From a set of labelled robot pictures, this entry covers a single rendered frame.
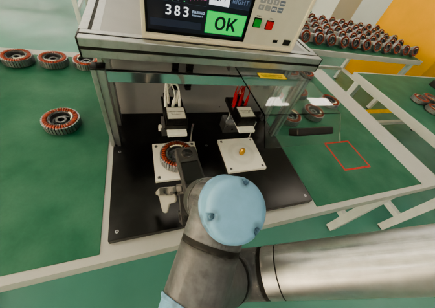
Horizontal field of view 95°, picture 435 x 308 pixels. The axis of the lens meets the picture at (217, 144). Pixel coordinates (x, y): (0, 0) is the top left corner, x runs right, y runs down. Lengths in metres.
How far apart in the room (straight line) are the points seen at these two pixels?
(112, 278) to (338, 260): 1.20
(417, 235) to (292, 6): 0.55
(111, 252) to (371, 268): 0.53
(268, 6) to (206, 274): 0.58
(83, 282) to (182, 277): 1.17
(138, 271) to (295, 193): 0.96
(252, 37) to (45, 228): 0.73
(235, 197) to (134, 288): 1.17
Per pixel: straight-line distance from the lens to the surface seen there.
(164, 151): 0.67
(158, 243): 0.61
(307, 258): 0.34
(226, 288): 0.27
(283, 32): 0.68
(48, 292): 1.45
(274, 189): 0.74
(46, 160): 0.81
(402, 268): 0.34
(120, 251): 0.62
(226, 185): 0.22
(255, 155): 0.78
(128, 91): 0.80
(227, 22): 0.60
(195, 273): 0.25
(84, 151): 0.79
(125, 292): 1.36
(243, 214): 0.23
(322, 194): 0.87
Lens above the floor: 1.34
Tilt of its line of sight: 47 degrees down
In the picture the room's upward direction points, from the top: 18 degrees clockwise
